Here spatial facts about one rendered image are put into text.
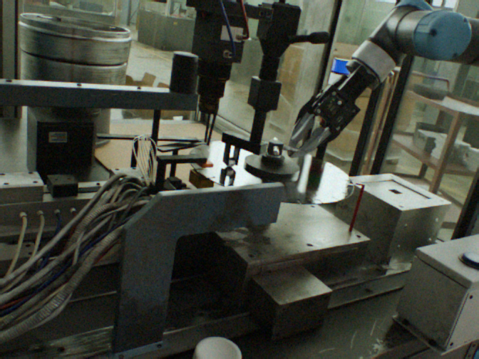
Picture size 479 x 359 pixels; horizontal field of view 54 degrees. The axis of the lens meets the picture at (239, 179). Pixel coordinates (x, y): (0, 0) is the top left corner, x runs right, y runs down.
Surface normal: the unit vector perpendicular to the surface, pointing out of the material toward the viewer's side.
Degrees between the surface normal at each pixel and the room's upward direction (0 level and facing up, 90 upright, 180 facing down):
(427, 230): 90
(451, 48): 87
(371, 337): 0
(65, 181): 0
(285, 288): 0
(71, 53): 90
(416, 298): 90
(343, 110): 78
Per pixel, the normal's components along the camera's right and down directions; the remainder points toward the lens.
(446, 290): -0.83, 0.06
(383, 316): 0.17, -0.92
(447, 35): 0.19, 0.34
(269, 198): 0.53, 0.39
